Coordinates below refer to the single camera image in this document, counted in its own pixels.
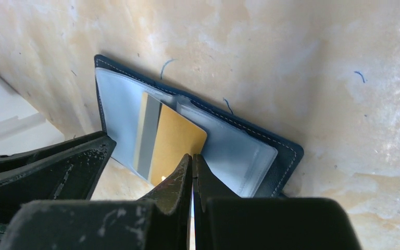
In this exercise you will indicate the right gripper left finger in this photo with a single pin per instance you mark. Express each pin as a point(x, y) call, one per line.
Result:
point(158, 220)

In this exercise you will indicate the gold credit card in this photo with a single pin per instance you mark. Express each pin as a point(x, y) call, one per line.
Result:
point(163, 137)

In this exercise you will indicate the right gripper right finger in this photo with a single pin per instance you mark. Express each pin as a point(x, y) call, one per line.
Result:
point(223, 220)

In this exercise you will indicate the white plastic card tray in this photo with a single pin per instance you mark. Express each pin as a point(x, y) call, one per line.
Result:
point(22, 127)

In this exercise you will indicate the navy blue card holder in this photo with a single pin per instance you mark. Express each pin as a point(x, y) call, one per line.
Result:
point(250, 160)

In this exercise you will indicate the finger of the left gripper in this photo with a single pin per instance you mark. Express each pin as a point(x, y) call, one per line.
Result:
point(67, 170)

